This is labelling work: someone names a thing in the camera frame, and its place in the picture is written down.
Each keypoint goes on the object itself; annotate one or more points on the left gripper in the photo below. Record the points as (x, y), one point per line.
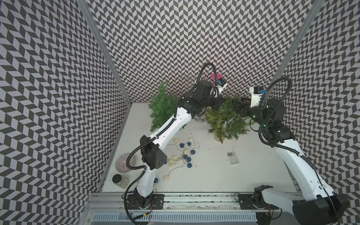
(218, 101)

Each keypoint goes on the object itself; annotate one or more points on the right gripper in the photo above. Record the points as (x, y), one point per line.
(243, 104)

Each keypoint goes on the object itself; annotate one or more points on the clear bulb string light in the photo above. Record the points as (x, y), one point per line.
(230, 128)

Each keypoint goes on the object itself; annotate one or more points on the blue and white ball garland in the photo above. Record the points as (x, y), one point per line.
(181, 159)

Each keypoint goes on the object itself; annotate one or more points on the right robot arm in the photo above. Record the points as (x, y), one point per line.
(318, 203)

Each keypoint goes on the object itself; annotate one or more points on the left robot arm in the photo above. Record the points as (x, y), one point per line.
(149, 156)

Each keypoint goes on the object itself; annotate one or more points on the light green christmas tree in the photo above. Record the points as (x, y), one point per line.
(213, 118)

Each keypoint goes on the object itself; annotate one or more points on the dark green small christmas tree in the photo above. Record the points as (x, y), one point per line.
(163, 106)

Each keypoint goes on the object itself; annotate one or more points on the pink plastic wine glass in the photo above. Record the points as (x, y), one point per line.
(220, 79)

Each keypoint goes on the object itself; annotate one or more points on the clear battery box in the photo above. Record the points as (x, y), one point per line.
(232, 158)

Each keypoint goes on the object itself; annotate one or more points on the clear glass dish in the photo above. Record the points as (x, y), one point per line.
(121, 163)

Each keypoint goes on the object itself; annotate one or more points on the small black lidded jar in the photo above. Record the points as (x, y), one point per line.
(120, 180)

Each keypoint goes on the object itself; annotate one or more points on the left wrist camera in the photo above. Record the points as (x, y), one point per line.
(219, 87)

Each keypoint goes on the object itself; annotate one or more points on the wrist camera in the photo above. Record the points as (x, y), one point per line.
(256, 93)
(219, 87)

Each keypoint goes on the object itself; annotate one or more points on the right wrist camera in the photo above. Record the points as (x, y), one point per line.
(256, 93)

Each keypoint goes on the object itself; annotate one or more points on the chrome wire glass rack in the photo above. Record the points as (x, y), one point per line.
(199, 98)

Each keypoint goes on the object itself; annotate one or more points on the metal front rail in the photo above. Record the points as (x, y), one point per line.
(181, 202)

